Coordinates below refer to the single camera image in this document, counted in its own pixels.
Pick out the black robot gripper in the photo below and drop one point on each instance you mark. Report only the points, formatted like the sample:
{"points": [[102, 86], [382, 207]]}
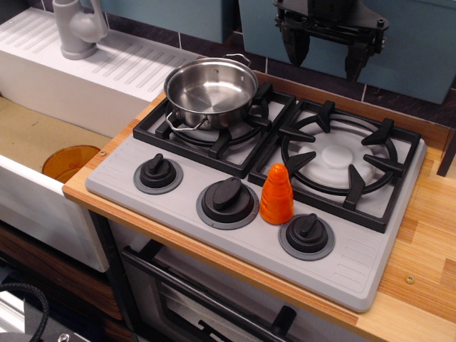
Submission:
{"points": [[350, 23]]}

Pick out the stainless steel pot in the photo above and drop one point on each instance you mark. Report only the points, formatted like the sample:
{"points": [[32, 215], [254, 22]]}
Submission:
{"points": [[210, 94]]}

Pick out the white round burner plate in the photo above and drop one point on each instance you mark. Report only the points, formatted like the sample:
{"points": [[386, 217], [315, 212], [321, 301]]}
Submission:
{"points": [[335, 152]]}

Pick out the black right burner grate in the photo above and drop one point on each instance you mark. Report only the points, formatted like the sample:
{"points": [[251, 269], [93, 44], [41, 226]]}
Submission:
{"points": [[371, 206]]}

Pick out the black burner grate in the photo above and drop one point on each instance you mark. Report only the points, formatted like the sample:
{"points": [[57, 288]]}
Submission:
{"points": [[371, 206], [232, 150]]}

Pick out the black left burner grate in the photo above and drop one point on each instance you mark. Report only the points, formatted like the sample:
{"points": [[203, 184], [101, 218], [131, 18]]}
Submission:
{"points": [[232, 150]]}

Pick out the orange plastic toy carrot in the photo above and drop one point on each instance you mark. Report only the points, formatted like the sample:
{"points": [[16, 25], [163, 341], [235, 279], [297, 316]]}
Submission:
{"points": [[277, 199]]}

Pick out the black middle stove knob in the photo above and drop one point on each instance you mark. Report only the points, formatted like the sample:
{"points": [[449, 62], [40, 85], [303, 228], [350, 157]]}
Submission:
{"points": [[228, 204]]}

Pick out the black stove knob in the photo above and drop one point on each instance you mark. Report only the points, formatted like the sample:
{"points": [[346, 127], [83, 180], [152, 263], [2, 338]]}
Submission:
{"points": [[228, 204], [307, 237], [158, 175]]}

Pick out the black right stove knob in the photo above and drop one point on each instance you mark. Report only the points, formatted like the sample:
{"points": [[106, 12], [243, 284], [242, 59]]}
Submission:
{"points": [[307, 237]]}

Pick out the black left stove knob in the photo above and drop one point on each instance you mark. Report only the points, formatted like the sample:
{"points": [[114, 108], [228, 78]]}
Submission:
{"points": [[158, 175]]}

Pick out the grey toy stove top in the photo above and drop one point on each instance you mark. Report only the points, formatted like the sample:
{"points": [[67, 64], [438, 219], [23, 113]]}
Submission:
{"points": [[349, 275]]}

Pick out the grey toy faucet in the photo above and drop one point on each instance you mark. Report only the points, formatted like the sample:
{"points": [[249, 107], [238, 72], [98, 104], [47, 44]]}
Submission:
{"points": [[79, 32]]}

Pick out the white toy sink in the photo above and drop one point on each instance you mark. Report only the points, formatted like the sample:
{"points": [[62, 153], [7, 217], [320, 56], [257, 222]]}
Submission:
{"points": [[49, 102]]}

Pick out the orange translucent plastic plate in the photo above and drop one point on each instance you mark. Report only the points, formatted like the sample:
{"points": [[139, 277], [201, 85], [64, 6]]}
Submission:
{"points": [[65, 163]]}

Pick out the toy oven door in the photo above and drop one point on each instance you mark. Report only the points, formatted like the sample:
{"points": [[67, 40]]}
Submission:
{"points": [[193, 302]]}

